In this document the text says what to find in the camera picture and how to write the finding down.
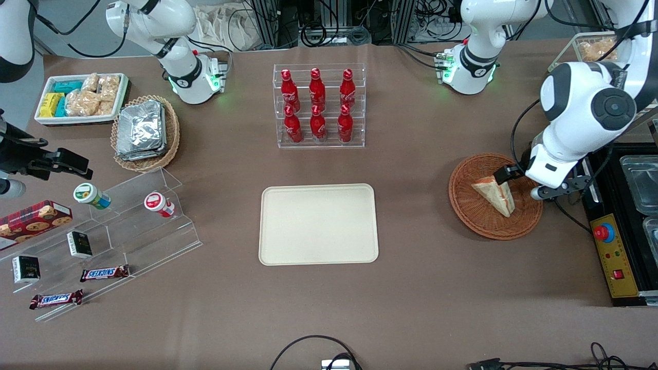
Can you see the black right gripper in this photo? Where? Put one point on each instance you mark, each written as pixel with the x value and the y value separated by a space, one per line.
pixel 14 158

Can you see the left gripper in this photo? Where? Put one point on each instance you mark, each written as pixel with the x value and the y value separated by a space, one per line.
pixel 515 169

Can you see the triangle sandwich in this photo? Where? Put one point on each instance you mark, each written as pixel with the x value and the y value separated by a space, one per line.
pixel 496 198

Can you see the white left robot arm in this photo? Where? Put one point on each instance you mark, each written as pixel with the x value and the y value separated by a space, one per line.
pixel 576 123

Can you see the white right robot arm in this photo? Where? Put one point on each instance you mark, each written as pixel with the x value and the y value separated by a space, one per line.
pixel 175 31

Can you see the white rectangular snack tray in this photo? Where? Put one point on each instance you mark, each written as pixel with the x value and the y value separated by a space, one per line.
pixel 77 120

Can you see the round brown wicker basket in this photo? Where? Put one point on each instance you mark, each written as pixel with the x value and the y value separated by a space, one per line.
pixel 465 205

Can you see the oval tan wicker basket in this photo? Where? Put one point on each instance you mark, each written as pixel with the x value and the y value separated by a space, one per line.
pixel 173 139

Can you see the cream plastic tray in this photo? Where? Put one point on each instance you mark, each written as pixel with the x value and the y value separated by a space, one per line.
pixel 318 226

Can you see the green lid yogurt cup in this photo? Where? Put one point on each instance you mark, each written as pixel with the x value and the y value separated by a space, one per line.
pixel 90 196

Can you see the teal snack pack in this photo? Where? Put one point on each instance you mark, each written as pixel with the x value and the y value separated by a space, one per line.
pixel 68 86
pixel 61 108

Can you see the clear rice cracker bag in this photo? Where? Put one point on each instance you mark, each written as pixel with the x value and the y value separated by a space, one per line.
pixel 82 103
pixel 109 87
pixel 105 108
pixel 90 82

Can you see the yellow snack pack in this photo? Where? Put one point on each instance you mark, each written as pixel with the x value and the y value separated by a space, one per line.
pixel 50 105

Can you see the red tartan cookie box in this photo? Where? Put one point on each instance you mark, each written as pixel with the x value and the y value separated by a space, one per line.
pixel 31 221

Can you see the silver foil pack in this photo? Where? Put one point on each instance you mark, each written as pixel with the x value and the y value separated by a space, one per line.
pixel 139 126

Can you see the small black box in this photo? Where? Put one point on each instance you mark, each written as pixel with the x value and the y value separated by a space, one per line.
pixel 25 269
pixel 79 244

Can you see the stacked foil containers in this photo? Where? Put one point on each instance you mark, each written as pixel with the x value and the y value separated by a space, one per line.
pixel 164 146

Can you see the red lid yogurt cup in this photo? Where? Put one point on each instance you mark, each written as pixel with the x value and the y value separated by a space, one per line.
pixel 157 203

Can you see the clear acrylic step display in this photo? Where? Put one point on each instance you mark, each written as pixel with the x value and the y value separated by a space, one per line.
pixel 154 241

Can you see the Snickers chocolate bar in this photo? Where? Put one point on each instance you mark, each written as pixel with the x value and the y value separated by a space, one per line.
pixel 56 299
pixel 104 273

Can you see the clear bin of pastries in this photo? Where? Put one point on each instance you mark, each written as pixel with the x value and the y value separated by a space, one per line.
pixel 563 54

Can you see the clear plastic container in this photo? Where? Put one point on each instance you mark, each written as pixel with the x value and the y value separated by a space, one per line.
pixel 652 234
pixel 640 185

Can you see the black yellow control box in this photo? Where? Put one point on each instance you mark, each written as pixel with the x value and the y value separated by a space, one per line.
pixel 614 257

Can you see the clear fried snack bag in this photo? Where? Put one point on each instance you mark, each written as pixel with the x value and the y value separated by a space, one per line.
pixel 596 50

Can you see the red cola bottle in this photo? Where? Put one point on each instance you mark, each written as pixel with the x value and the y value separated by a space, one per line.
pixel 348 91
pixel 317 91
pixel 318 127
pixel 293 128
pixel 345 127
pixel 289 92

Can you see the clear acrylic bottle rack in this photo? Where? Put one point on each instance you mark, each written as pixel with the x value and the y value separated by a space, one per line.
pixel 331 145

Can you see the beige cloth bag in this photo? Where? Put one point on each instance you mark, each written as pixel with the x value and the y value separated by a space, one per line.
pixel 226 25

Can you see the small grey device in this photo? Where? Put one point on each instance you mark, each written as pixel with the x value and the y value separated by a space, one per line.
pixel 336 365

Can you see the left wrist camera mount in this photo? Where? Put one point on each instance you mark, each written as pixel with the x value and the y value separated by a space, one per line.
pixel 563 187

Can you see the aluminium frame post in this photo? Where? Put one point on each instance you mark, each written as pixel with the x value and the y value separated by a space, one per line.
pixel 267 20
pixel 403 20

